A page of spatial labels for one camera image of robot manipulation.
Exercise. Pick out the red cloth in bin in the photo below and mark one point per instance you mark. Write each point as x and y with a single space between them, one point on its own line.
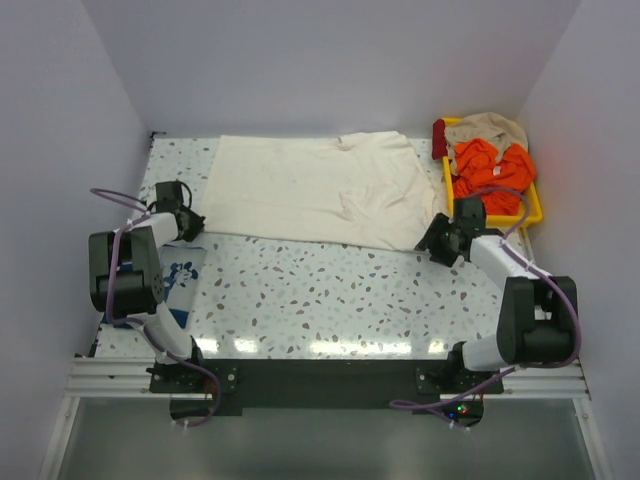
439 143

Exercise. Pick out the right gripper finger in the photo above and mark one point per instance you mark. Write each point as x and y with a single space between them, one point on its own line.
434 237
445 250

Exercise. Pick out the aluminium rail frame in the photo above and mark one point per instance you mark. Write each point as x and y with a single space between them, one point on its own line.
109 378

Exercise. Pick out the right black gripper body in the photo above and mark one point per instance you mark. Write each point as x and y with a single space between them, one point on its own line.
441 240

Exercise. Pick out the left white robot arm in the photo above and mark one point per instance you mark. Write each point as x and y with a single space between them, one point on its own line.
170 344

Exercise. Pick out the folded blue white t shirt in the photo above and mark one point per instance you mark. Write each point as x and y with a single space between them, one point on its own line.
180 280

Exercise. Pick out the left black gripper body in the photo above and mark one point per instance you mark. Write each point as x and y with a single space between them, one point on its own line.
189 223

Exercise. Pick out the beige t shirt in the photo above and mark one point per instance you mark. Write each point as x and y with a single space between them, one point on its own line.
497 130

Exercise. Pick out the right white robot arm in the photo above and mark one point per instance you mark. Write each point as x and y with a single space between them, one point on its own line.
538 322

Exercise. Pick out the orange t shirt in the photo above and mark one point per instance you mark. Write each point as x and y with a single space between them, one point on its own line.
477 169

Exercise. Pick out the cream t shirt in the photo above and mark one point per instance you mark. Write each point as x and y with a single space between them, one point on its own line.
363 189

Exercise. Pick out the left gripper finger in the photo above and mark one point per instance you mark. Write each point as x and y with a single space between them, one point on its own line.
189 232
190 217

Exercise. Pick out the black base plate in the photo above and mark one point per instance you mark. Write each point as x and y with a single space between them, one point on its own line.
232 386

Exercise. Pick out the yellow plastic bin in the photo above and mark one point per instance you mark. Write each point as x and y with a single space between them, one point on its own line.
529 212

